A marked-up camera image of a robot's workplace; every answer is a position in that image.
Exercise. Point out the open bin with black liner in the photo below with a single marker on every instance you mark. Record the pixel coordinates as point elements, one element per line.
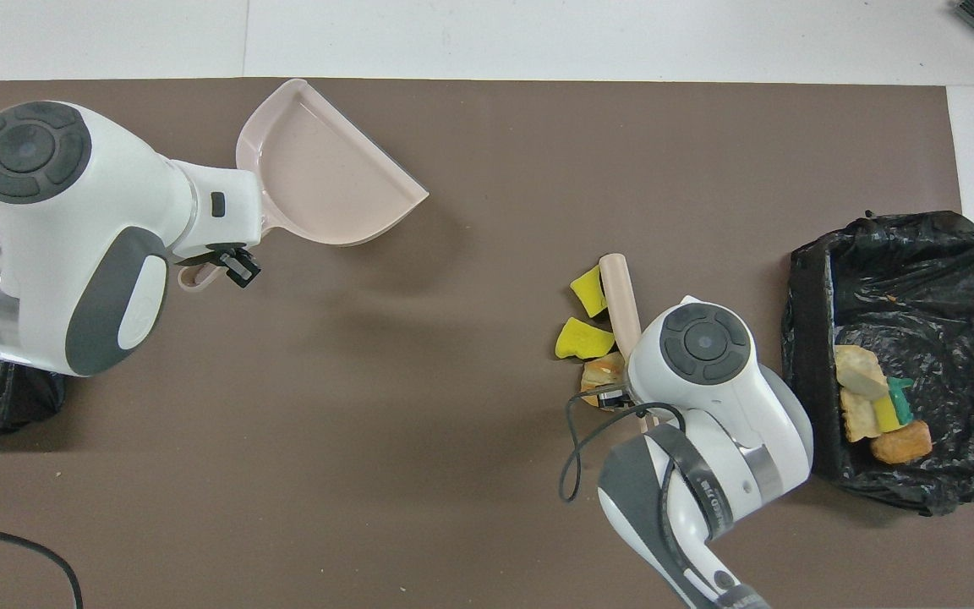
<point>918,296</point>

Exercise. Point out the toy croissant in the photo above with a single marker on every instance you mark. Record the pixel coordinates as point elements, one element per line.
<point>861,372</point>
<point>859,419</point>
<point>607,370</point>

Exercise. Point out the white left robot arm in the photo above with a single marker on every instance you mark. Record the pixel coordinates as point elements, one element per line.
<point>73,237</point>

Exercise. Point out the brown table mat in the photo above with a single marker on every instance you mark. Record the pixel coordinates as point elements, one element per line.
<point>538,135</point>

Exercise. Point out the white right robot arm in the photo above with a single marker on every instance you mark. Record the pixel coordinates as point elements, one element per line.
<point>707,406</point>

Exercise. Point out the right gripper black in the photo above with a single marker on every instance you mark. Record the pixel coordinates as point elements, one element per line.
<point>614,397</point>

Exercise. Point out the beige plastic dustpan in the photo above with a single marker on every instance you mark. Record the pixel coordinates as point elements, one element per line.
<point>326,169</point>

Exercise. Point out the yellow sponge piece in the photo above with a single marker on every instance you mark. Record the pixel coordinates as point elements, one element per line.
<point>584,340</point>
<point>590,290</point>
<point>891,410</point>

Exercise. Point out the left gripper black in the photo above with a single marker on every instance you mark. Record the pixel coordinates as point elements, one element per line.
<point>235,266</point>

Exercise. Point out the beige hand brush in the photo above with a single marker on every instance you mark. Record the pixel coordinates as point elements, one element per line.
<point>620,296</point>

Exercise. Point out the brown toy bread roll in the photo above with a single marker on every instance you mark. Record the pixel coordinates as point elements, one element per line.
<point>901,442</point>

